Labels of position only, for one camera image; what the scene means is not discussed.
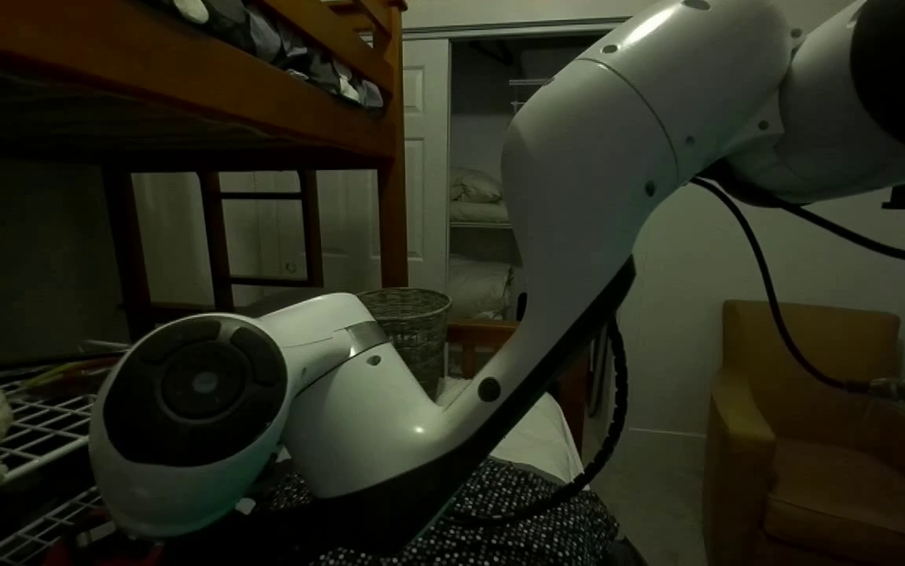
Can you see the grey waste bin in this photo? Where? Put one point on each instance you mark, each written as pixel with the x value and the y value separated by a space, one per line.
pixel 416 332

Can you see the dark speckled pillow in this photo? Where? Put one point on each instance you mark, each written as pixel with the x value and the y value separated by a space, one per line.
pixel 517 523

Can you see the yellow armchair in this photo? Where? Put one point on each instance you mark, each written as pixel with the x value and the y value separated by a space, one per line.
pixel 819 451

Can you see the white closet door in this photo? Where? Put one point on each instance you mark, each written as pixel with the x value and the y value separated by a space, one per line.
pixel 425 168

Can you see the white cloth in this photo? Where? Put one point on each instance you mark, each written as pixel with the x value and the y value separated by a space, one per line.
pixel 542 436

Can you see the wooden bunk bed frame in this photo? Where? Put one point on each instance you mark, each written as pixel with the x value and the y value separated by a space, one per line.
pixel 212 114

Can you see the polka dot bunk bedding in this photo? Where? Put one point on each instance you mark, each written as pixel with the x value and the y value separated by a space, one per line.
pixel 295 49

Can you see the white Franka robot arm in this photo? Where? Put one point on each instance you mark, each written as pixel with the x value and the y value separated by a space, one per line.
pixel 580 208

